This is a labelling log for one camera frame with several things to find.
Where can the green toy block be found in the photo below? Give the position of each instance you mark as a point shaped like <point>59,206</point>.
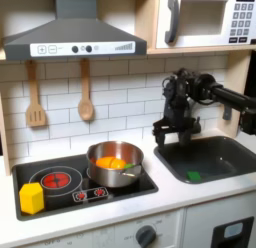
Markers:
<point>194,176</point>

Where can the orange toy carrot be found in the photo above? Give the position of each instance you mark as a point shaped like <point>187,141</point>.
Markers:
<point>108,162</point>

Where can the steel pot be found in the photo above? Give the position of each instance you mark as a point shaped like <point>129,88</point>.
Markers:
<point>110,178</point>

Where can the dark grey sink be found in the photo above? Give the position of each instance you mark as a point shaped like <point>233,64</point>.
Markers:
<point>220,158</point>

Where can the dark grey tap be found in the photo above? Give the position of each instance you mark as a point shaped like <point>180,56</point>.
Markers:
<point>227,113</point>

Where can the light wooden shelf board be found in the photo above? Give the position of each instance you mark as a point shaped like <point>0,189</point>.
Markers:
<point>200,50</point>

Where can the wooden spoon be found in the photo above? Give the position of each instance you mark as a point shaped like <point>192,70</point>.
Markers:
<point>86,108</point>

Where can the white lower cabinet front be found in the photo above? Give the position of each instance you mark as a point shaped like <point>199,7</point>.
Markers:
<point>196,225</point>

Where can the white toy microwave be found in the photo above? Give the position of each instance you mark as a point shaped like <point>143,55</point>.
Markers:
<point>203,40</point>

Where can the grey oven knob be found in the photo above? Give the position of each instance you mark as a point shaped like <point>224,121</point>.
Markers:
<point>145,236</point>

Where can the black oven door panel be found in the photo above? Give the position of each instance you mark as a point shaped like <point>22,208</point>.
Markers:
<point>218,240</point>

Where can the slotted wooden spatula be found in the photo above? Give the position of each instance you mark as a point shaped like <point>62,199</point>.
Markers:
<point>35,113</point>

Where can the black stove top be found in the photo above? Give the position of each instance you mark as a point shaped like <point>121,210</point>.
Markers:
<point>33,178</point>

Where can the grey range hood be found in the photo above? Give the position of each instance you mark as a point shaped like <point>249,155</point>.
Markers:
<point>76,32</point>

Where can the yellow toy block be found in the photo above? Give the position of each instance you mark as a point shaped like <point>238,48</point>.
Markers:
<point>31,198</point>

